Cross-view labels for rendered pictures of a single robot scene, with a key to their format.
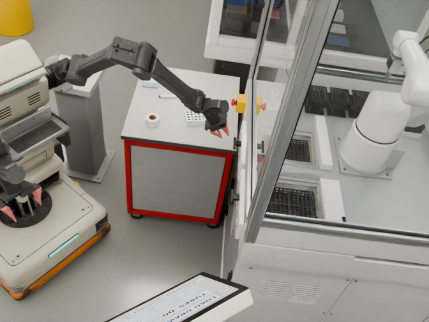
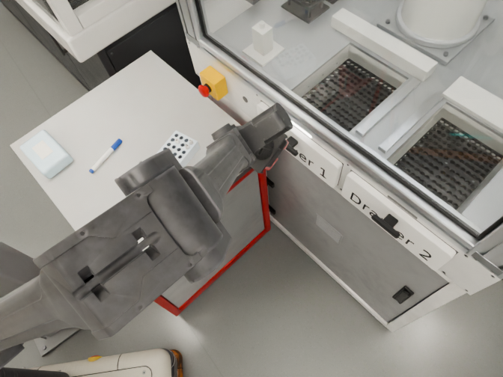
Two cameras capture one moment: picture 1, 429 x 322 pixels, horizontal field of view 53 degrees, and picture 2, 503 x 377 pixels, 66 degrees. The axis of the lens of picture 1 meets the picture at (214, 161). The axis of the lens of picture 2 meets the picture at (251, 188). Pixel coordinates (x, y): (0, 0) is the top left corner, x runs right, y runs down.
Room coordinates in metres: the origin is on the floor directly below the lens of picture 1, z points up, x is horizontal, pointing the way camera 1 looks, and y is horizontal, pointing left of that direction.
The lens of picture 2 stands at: (1.01, 0.31, 1.75)
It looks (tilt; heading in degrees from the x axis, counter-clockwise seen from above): 62 degrees down; 328
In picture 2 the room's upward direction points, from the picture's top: 9 degrees counter-clockwise
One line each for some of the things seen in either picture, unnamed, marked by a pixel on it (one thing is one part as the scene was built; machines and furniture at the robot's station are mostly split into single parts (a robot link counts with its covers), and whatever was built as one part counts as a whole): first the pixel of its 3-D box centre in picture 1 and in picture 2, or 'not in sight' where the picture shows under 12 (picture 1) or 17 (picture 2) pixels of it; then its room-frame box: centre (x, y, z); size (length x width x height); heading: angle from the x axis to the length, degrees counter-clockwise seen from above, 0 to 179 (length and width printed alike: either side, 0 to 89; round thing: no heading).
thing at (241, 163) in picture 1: (242, 149); (296, 143); (1.42, -0.12, 0.87); 0.29 x 0.02 x 0.11; 3
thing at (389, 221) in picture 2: (235, 197); (388, 222); (1.11, -0.11, 0.91); 0.07 x 0.04 x 0.01; 3
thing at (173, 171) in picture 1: (181, 151); (167, 199); (1.82, 0.21, 0.38); 0.62 x 0.58 x 0.76; 3
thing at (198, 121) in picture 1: (196, 117); (176, 153); (1.69, 0.13, 0.78); 0.12 x 0.08 x 0.04; 108
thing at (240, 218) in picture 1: (240, 202); (392, 220); (1.11, -0.13, 0.87); 0.29 x 0.02 x 0.11; 3
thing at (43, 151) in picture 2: (151, 76); (46, 153); (1.97, 0.43, 0.78); 0.15 x 0.10 x 0.04; 6
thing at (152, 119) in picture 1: (152, 120); not in sight; (1.61, 0.35, 0.78); 0.07 x 0.07 x 0.04
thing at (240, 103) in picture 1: (240, 103); (212, 84); (1.75, -0.08, 0.88); 0.07 x 0.05 x 0.07; 3
